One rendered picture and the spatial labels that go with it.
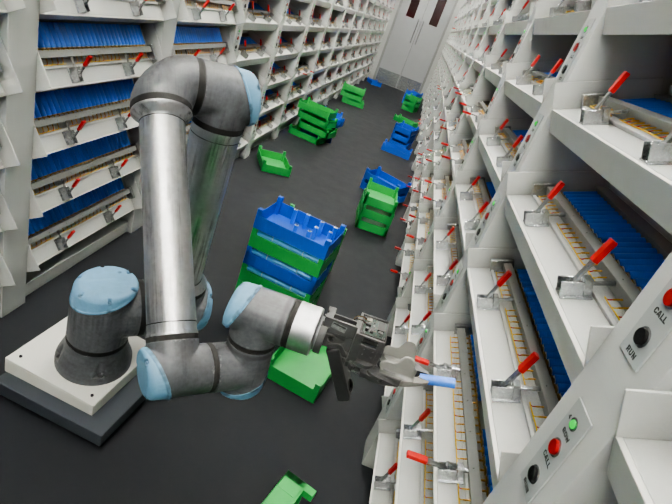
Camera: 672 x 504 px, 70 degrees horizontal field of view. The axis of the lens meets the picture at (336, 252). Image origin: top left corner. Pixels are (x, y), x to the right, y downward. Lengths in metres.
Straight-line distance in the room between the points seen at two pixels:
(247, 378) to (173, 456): 0.56
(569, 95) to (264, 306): 0.71
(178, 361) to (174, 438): 0.62
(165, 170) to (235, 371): 0.39
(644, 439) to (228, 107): 0.89
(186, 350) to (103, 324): 0.47
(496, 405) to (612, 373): 0.28
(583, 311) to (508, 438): 0.20
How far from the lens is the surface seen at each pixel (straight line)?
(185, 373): 0.88
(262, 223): 1.83
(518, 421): 0.76
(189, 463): 1.43
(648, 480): 0.48
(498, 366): 0.85
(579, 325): 0.65
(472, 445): 0.93
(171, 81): 1.02
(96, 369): 1.42
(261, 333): 0.87
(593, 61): 1.10
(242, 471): 1.45
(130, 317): 1.32
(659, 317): 0.50
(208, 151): 1.11
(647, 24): 0.90
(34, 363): 1.50
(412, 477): 1.14
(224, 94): 1.06
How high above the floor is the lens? 1.15
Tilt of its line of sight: 26 degrees down
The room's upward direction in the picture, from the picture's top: 21 degrees clockwise
